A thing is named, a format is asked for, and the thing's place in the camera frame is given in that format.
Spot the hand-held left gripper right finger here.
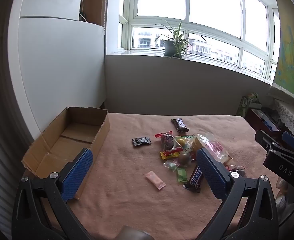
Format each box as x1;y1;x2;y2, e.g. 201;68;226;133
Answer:
196;147;279;240

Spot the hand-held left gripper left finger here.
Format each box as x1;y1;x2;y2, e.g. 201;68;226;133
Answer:
11;148;94;240

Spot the sliced bread packet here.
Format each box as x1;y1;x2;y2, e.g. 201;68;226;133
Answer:
192;133;233;165

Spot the green candy packet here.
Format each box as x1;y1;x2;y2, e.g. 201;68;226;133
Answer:
176;168;188;185

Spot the brown cardboard box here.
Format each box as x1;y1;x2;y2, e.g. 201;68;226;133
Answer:
21;107;110;200

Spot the brown chocolate bar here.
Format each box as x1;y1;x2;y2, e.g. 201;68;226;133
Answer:
182;165;205;193

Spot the white lace cloth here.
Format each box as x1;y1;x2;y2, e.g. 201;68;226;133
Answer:
274;99;294;140

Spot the dark red wooden cabinet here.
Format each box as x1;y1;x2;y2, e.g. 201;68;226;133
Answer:
246;107;280;133

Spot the foil chocolate ball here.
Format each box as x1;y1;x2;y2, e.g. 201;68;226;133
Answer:
178;153;191;167

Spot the white snack packet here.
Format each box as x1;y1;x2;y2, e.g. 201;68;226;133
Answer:
179;135;197;157

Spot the green carton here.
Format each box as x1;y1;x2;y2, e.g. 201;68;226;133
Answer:
238;92;262;117

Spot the golden egg candy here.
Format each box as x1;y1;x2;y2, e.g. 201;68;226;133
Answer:
174;136;187;147

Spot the red yellow candy stick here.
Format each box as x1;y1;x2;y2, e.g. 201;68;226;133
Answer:
160;147;184;160

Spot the pink candy packet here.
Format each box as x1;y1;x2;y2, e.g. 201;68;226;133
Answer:
145;171;166;191

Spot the black chocolate bar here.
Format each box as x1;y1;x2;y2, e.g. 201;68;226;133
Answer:
171;118;189;133

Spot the small black snack packet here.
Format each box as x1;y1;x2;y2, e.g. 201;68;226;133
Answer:
132;136;152;148

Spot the grey ribbed panel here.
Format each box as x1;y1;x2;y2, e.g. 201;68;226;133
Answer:
0;115;35;233

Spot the white cabinet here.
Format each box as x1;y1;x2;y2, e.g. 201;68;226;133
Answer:
8;0;105;140

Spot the potted green plant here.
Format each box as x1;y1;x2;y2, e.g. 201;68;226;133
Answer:
155;20;207;60

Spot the white window frame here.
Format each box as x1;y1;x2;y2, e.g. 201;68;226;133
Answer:
118;0;280;82

